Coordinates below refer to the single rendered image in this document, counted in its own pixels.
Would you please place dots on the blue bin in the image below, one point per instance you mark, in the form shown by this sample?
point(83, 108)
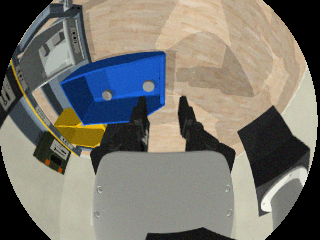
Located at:
point(126, 82)

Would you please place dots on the yellow open bin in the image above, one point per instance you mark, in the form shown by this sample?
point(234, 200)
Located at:
point(68, 124)

